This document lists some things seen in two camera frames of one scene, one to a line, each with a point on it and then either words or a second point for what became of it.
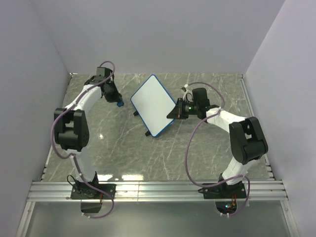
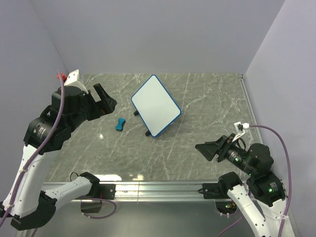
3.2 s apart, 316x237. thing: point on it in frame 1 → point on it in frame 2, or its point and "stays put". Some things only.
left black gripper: x=116 y=97 → x=105 y=106
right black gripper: x=177 y=112 → x=209 y=148
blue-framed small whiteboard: x=153 y=104 stays put
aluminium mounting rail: x=162 y=190 stays put
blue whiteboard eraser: x=120 y=103 → x=121 y=121
